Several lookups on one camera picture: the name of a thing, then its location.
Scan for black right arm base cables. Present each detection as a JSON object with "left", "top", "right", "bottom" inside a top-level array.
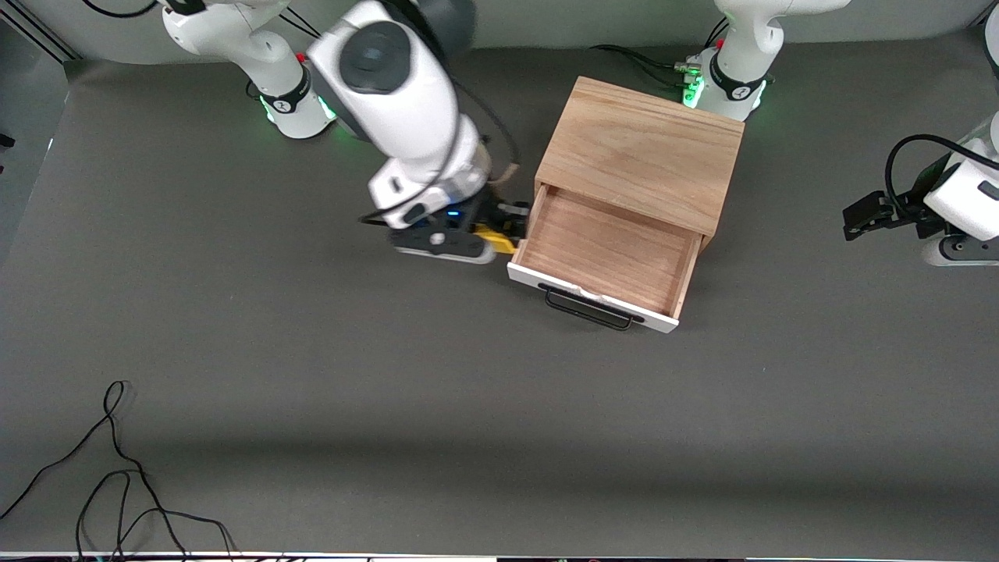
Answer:
[{"left": 277, "top": 6, "right": 322, "bottom": 41}]

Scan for black drawer handle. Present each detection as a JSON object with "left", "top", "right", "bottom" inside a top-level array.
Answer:
[{"left": 539, "top": 284, "right": 646, "bottom": 332}]

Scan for black arm base cables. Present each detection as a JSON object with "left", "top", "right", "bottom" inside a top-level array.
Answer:
[
  {"left": 277, "top": 6, "right": 322, "bottom": 41},
  {"left": 589, "top": 20, "right": 731, "bottom": 88}
]

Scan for light wooden drawer cabinet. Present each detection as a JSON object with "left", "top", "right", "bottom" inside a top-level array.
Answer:
[{"left": 534, "top": 76, "right": 745, "bottom": 254}]

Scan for white-fronted wooden drawer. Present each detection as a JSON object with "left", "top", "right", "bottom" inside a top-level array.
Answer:
[{"left": 507, "top": 183, "right": 703, "bottom": 335}]

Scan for thin black loose cable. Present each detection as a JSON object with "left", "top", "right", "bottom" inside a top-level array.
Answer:
[
  {"left": 0, "top": 380, "right": 192, "bottom": 561},
  {"left": 76, "top": 468, "right": 239, "bottom": 561}
]

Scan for grey metal frame rail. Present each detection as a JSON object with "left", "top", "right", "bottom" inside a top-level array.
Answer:
[{"left": 0, "top": 0, "right": 83, "bottom": 63}]

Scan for black left arm base cables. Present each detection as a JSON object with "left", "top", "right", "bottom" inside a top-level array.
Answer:
[{"left": 589, "top": 20, "right": 731, "bottom": 88}]

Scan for yellow cube block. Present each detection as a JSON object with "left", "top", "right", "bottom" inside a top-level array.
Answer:
[{"left": 476, "top": 225, "right": 521, "bottom": 255}]

